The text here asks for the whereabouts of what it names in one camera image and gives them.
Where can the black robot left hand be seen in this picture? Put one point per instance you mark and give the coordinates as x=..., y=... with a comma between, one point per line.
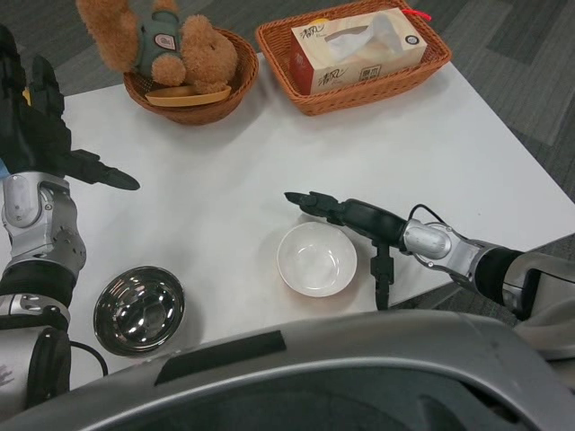
x=31, y=130

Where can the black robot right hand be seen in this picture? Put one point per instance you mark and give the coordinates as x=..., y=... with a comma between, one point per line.
x=368, y=217

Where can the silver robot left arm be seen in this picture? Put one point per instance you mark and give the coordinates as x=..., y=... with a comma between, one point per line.
x=40, y=233

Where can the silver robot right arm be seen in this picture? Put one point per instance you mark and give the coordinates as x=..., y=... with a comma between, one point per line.
x=458, y=256

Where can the white ceramic bowl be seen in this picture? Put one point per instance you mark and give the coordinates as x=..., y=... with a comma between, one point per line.
x=316, y=265

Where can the stainless steel bowl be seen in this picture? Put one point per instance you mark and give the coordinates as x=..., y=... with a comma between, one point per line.
x=139, y=314

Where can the rectangular wicker basket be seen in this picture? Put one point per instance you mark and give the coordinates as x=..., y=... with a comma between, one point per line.
x=359, y=99

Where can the silver robot chest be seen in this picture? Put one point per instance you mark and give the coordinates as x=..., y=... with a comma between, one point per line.
x=359, y=359

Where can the tissue box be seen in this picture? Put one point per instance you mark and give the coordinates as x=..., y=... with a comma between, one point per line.
x=359, y=67

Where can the round wicker basket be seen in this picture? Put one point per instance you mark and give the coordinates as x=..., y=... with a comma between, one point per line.
x=202, y=112

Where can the brown teddy bear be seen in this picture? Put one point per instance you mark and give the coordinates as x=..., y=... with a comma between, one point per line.
x=197, y=49

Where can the red tag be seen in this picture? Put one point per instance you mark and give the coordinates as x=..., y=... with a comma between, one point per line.
x=420, y=14

